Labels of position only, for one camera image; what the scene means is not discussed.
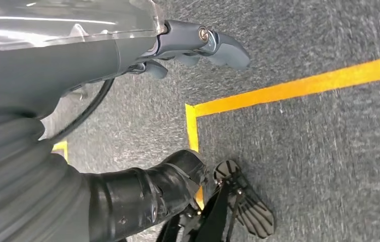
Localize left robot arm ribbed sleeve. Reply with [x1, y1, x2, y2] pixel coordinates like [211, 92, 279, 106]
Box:
[0, 113, 92, 242]

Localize yellow floor tape square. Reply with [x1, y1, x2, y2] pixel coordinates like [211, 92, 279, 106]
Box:
[184, 53, 380, 211]

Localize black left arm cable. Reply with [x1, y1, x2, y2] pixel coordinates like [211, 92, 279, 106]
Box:
[47, 78, 115, 143]

